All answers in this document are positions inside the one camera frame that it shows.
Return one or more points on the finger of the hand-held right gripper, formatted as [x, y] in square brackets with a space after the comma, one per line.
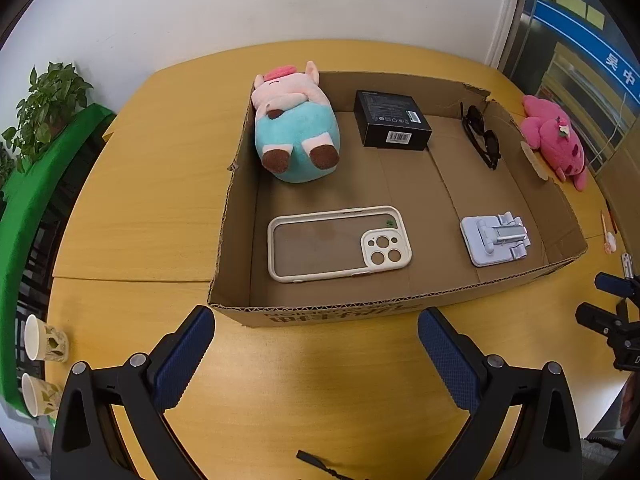
[610, 282]
[597, 316]

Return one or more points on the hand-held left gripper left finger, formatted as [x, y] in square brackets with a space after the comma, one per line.
[182, 355]

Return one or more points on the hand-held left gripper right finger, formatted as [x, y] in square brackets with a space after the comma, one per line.
[447, 360]

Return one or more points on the grey folding phone stand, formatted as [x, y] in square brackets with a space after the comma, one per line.
[492, 240]

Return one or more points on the beige clear phone case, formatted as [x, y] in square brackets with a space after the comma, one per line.
[382, 250]

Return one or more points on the brown cardboard box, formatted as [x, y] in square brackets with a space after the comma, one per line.
[400, 195]

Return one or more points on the black sunglasses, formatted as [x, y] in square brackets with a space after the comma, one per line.
[487, 145]

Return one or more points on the black product box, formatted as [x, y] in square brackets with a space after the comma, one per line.
[387, 120]

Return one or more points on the pink pig plush toy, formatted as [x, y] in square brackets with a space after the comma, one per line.
[295, 125]

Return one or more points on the pink pen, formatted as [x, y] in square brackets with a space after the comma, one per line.
[606, 222]

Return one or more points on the printed paper cup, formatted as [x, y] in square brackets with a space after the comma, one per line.
[47, 340]
[42, 395]

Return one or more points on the pink bear plush toy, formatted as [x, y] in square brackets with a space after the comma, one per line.
[555, 140]

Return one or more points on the black metal rack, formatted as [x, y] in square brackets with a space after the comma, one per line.
[35, 270]

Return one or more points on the wooden desk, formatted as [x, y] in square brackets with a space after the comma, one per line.
[150, 185]

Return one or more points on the small potted plant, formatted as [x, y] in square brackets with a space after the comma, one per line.
[5, 165]

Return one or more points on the glass partition with blue band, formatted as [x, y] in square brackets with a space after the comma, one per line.
[565, 25]

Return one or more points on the row of yellow sticky notes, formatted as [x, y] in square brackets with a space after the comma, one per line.
[570, 2]

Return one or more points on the large potted plant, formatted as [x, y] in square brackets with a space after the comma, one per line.
[50, 105]

